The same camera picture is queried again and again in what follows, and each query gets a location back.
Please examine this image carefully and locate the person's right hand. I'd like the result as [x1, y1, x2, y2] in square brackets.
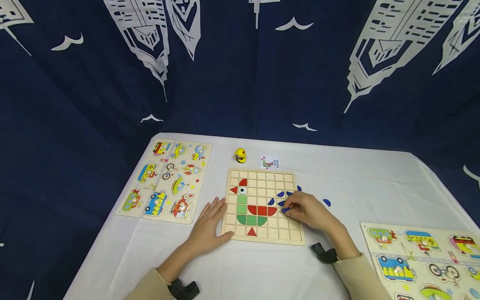
[281, 192, 344, 236]

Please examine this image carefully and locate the person's left hand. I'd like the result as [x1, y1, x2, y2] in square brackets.
[187, 197, 235, 253]

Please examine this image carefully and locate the wooden grid puzzle board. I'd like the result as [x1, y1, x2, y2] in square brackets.
[220, 168, 305, 246]

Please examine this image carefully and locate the person's left forearm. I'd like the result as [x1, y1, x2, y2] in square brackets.
[125, 241, 201, 300]

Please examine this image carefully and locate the person's right forearm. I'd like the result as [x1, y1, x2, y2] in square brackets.
[329, 227, 393, 300]

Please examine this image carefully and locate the wooden vehicle puzzle board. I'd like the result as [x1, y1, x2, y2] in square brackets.
[360, 222, 480, 300]
[115, 139, 213, 225]

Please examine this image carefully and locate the white pattern card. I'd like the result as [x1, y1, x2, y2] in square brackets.
[259, 154, 280, 170]

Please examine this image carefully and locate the black wrist band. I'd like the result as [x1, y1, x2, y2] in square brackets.
[167, 278, 200, 300]
[310, 243, 340, 264]

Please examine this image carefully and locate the set of vehicle puzzle pieces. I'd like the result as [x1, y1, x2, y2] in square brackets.
[367, 227, 480, 300]
[122, 141, 208, 220]

